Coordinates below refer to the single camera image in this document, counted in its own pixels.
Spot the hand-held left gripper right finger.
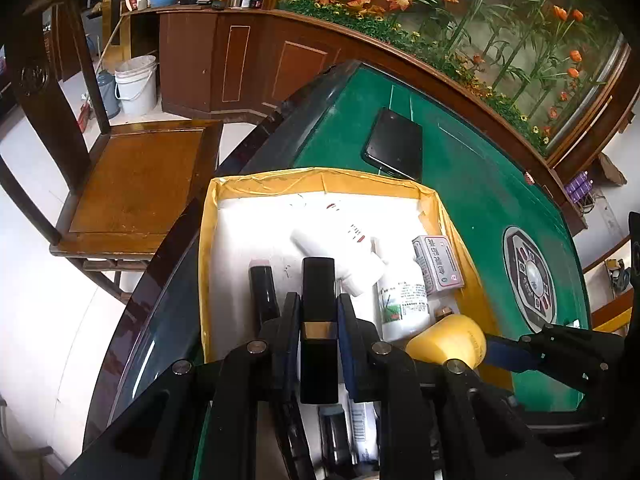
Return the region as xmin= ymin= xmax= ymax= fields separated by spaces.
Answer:
xmin=336 ymin=292 xmax=576 ymax=480

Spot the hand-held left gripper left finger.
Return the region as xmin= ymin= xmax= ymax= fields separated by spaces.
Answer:
xmin=62 ymin=292 xmax=316 ymax=480

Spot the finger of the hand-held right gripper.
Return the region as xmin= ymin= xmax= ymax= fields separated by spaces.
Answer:
xmin=542 ymin=359 xmax=624 ymax=397
xmin=482 ymin=324 xmax=627 ymax=374

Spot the black gold rectangular case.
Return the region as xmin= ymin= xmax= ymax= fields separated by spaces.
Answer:
xmin=300 ymin=256 xmax=339 ymax=406

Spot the yellow round bottle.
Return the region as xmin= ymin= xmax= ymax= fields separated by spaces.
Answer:
xmin=404 ymin=307 xmax=489 ymax=370

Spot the white labelled bottle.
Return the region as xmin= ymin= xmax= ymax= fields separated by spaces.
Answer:
xmin=347 ymin=397 xmax=381 ymax=466

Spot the yellow-edged white box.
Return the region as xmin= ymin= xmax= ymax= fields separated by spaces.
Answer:
xmin=199 ymin=166 xmax=516 ymax=480

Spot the black tool bag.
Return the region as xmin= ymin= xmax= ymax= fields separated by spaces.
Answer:
xmin=611 ymin=259 xmax=634 ymax=291

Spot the black cosmetic tube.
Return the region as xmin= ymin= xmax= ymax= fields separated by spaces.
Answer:
xmin=248 ymin=262 xmax=282 ymax=334

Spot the table centre control panel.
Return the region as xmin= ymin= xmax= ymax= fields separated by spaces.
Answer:
xmin=502 ymin=225 xmax=559 ymax=335

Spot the white bottle green label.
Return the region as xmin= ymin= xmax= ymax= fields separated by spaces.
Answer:
xmin=370 ymin=237 xmax=434 ymax=344

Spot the dark cylindrical bottle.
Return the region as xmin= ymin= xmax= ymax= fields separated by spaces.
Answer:
xmin=317 ymin=404 xmax=354 ymax=469

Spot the white tube bottle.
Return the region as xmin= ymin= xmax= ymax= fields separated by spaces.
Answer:
xmin=290 ymin=210 xmax=390 ymax=299

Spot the small white carton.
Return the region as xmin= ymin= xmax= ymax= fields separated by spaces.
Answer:
xmin=411 ymin=234 xmax=465 ymax=295

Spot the black smartphone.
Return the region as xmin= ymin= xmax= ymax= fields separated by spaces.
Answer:
xmin=361 ymin=107 xmax=425 ymax=184

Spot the wooden chair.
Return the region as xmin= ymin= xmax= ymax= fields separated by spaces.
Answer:
xmin=0 ymin=0 xmax=225 ymax=307

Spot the white plastic bucket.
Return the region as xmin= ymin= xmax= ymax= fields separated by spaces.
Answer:
xmin=114 ymin=55 xmax=160 ymax=117

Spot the grey blue bin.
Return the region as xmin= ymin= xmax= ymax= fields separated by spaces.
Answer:
xmin=95 ymin=71 xmax=121 ymax=120

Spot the artificial flower display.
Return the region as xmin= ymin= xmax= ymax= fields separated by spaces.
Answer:
xmin=277 ymin=0 xmax=632 ymax=162

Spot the brown wall shelf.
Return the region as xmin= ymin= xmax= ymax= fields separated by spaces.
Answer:
xmin=597 ymin=152 xmax=629 ymax=186

